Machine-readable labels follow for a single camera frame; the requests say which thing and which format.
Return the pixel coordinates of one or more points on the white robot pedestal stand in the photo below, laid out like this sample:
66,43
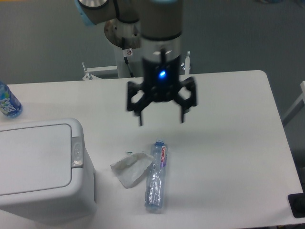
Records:
124,69

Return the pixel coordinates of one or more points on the white frame at right edge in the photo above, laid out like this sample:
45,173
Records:
296,106

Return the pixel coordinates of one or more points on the blue labelled water bottle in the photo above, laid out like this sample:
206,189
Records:
10,106

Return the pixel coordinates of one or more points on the black clamp at table edge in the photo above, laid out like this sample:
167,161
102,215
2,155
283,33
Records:
297,204

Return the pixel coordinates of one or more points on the white push-lid trash can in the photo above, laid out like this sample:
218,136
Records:
46,173

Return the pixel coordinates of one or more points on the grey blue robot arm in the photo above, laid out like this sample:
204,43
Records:
161,24

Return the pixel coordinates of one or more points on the crushed clear plastic bottle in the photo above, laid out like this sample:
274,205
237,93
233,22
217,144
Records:
155,182

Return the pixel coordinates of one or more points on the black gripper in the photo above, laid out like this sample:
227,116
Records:
161,84

